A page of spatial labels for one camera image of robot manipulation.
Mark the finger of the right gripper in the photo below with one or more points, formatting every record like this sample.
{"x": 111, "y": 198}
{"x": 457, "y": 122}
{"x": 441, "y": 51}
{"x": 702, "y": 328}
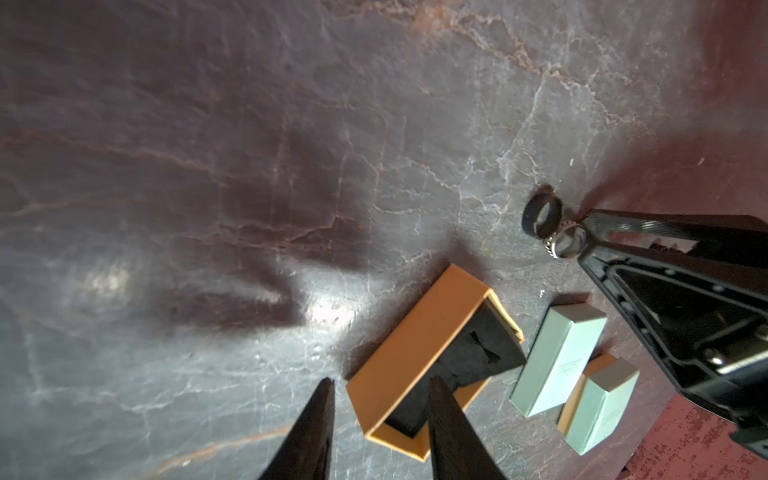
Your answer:
{"x": 736, "y": 239}

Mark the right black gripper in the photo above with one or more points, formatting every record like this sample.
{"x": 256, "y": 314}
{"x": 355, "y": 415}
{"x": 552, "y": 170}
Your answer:
{"x": 703, "y": 321}

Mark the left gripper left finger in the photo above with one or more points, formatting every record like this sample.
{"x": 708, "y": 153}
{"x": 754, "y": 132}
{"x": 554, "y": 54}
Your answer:
{"x": 307, "y": 449}

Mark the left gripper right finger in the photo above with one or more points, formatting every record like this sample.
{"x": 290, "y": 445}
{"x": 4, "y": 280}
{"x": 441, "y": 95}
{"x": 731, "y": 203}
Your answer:
{"x": 456, "y": 450}

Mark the pale green lift-off lid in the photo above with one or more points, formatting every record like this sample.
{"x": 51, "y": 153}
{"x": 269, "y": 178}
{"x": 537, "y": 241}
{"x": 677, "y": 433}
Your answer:
{"x": 603, "y": 402}

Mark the pale green box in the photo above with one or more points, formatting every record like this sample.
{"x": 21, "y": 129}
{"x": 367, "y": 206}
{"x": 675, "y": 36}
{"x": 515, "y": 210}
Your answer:
{"x": 563, "y": 346}

